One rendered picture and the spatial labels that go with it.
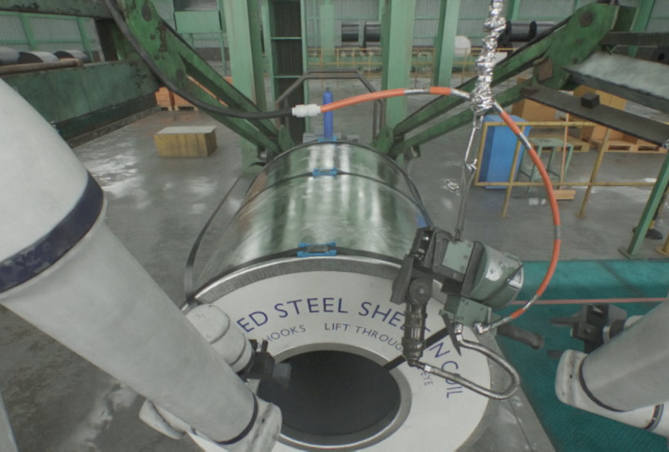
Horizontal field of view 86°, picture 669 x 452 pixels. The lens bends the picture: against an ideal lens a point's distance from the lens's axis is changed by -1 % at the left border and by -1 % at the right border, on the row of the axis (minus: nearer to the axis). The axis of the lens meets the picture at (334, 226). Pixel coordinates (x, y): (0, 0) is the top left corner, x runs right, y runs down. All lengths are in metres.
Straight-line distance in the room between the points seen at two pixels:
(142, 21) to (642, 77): 1.43
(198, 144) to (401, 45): 3.82
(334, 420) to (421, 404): 0.41
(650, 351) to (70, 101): 1.10
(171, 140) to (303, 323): 6.33
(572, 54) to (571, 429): 1.91
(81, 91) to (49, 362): 2.37
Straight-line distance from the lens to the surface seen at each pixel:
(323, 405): 1.71
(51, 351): 3.29
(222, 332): 0.73
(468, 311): 0.93
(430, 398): 1.42
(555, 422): 2.59
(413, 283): 0.88
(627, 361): 0.55
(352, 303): 1.09
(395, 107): 5.58
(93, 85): 1.13
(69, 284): 0.32
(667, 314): 0.46
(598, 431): 2.66
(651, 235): 5.10
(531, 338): 1.07
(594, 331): 0.92
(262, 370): 0.88
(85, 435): 2.63
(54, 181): 0.28
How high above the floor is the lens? 1.90
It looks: 27 degrees down
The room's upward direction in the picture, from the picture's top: straight up
